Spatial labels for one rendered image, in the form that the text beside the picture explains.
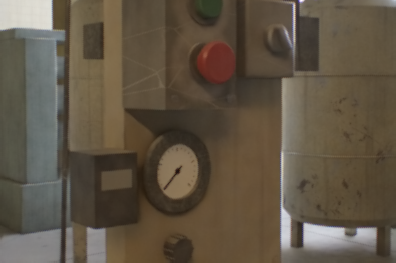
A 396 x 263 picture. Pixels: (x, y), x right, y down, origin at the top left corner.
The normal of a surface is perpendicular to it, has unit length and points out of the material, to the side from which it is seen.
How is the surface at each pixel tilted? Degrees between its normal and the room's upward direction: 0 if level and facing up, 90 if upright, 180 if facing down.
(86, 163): 90
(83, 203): 90
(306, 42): 90
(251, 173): 90
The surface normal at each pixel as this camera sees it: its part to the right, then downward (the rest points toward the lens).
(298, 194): -0.83, 0.03
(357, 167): -0.03, 0.04
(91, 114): -0.67, 0.04
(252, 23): 0.62, 0.04
